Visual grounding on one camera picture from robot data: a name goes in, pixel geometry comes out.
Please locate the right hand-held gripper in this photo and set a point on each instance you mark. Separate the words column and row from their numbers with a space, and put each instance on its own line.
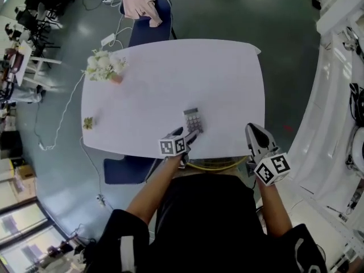
column 270, row 163

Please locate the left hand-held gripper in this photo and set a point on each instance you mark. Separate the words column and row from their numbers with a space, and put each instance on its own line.
column 171, row 146

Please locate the grey calculator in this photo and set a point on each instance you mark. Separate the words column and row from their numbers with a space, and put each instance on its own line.
column 194, row 120

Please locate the person's left forearm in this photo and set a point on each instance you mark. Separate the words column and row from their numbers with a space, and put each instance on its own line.
column 155, row 192

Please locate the person's right forearm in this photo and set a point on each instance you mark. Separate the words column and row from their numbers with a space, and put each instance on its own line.
column 274, row 209

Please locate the white workbench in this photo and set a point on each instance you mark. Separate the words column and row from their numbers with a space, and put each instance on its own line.
column 327, row 101

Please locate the person's black shirt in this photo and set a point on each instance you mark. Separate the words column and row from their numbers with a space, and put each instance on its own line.
column 204, row 223

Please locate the small green potted plant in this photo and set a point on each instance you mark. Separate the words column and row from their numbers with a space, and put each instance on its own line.
column 88, row 123

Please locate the white and black robot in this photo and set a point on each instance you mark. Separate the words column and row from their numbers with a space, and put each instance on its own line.
column 357, row 129

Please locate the blue chair with pink cloth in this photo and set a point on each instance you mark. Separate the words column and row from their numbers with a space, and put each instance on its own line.
column 153, row 33

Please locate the white flower bouquet in pot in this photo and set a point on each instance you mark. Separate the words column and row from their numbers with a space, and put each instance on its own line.
column 103, row 65

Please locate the pink cloth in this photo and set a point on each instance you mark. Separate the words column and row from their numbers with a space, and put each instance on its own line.
column 140, row 0

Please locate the cardboard box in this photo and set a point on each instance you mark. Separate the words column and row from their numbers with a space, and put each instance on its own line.
column 25, row 181

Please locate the small white side table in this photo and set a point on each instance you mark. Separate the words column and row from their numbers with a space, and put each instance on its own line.
column 27, row 64

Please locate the black office chairs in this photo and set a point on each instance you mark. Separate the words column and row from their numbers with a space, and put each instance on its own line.
column 39, row 13

